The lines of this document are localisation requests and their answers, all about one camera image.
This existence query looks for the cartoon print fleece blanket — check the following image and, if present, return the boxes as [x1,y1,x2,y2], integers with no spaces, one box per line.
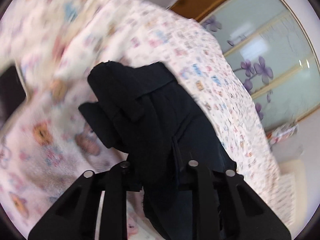
[1,0,170,237]

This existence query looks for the frosted glass floral wardrobe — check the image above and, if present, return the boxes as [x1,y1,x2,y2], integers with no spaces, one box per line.
[201,0,319,130]

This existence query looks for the clear tube of plush toys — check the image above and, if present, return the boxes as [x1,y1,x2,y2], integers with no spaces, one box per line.
[267,122,299,146]

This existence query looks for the black pants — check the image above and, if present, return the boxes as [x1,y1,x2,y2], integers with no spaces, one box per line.
[79,61,236,239]

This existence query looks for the small print bed sheet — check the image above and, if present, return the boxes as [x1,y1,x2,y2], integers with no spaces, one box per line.
[103,0,296,225]

